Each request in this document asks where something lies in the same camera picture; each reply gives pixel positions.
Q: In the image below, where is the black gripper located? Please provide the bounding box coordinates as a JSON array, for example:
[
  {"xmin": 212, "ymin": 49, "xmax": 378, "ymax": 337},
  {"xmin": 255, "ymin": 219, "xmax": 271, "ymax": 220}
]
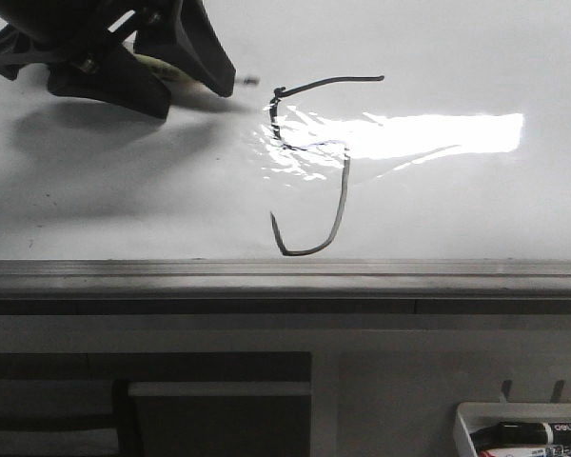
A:
[{"xmin": 0, "ymin": 0, "xmax": 236, "ymax": 118}]

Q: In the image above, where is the white taped whiteboard marker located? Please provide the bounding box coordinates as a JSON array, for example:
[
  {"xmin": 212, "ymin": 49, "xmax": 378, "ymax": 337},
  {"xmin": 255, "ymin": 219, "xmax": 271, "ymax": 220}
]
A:
[{"xmin": 132, "ymin": 52, "xmax": 261, "ymax": 97}]

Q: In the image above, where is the dark cabinet panel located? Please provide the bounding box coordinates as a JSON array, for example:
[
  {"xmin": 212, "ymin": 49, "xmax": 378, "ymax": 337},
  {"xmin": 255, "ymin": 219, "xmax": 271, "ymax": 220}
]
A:
[{"xmin": 0, "ymin": 352, "xmax": 311, "ymax": 456}]

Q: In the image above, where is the white marker tray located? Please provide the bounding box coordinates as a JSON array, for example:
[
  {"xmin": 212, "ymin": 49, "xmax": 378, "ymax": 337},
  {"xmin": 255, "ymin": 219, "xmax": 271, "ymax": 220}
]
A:
[{"xmin": 453, "ymin": 402, "xmax": 571, "ymax": 456}]

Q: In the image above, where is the black deli marker in tray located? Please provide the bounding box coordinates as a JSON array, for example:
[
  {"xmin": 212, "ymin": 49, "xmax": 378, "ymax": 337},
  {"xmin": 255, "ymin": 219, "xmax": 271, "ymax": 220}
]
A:
[{"xmin": 470, "ymin": 422, "xmax": 571, "ymax": 450}]

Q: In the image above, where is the white whiteboard with metal frame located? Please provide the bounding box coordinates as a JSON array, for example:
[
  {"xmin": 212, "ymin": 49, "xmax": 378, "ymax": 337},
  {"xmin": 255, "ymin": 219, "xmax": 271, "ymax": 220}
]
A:
[{"xmin": 0, "ymin": 1, "xmax": 571, "ymax": 295}]

